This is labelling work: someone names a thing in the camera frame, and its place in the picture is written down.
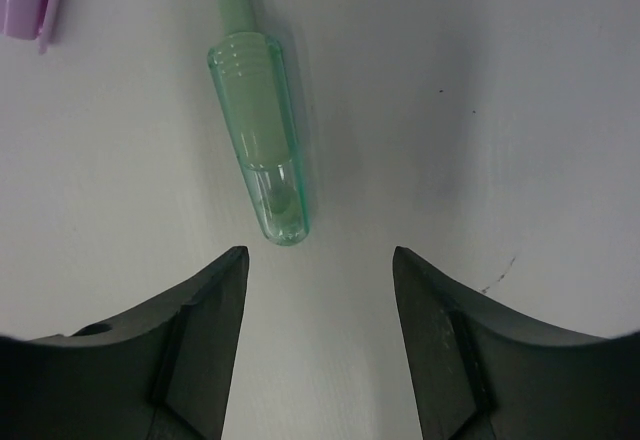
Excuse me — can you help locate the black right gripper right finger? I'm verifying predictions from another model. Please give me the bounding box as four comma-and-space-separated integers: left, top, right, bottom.
393, 247, 639, 439

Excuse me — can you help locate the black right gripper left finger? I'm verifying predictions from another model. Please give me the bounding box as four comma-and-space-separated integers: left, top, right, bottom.
1, 246, 249, 439

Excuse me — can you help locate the green highlighter pen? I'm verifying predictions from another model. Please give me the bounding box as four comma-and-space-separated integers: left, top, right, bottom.
207, 0, 310, 246

